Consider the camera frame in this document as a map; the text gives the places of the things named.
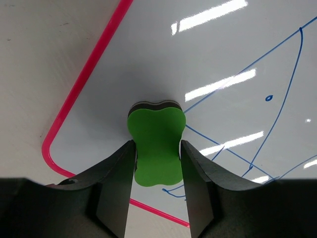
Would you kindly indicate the pink framed whiteboard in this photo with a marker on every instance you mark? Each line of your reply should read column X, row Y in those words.
column 243, row 71

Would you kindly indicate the green whiteboard eraser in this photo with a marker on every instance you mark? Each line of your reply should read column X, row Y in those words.
column 157, row 129

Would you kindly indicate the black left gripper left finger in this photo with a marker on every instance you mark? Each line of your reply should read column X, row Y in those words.
column 110, row 181

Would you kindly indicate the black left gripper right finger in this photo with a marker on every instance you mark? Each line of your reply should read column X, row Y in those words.
column 215, row 197

